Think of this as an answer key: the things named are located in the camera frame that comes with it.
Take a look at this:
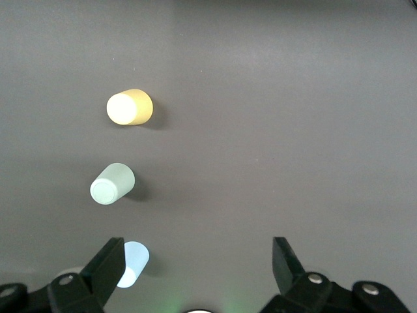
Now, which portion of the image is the pale green plastic cup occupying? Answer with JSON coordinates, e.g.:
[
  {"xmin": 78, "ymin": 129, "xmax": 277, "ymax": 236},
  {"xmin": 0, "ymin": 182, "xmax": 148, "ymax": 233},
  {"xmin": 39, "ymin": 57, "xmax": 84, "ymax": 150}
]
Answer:
[{"xmin": 89, "ymin": 162, "xmax": 136, "ymax": 205}]

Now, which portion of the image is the yellow plastic cup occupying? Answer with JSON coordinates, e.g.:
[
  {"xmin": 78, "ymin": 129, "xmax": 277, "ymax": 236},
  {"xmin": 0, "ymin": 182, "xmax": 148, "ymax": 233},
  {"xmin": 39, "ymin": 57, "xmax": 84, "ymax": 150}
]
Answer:
[{"xmin": 106, "ymin": 88, "xmax": 154, "ymax": 126}]

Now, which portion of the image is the pale blue plastic cup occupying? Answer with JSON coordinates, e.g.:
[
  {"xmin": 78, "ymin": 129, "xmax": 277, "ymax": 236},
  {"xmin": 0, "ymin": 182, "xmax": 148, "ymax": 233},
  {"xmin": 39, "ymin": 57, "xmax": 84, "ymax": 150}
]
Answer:
[{"xmin": 115, "ymin": 241, "xmax": 151, "ymax": 290}]

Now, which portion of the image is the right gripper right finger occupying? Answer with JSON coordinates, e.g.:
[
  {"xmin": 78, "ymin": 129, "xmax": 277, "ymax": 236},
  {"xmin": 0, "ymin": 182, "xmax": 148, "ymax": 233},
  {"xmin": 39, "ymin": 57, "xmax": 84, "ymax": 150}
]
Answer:
[{"xmin": 260, "ymin": 237, "xmax": 412, "ymax": 313}]

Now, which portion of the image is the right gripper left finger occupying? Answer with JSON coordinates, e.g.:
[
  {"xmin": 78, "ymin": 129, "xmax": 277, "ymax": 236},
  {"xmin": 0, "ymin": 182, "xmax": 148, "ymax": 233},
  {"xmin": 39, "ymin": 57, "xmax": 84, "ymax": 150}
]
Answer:
[{"xmin": 0, "ymin": 237, "xmax": 126, "ymax": 313}]

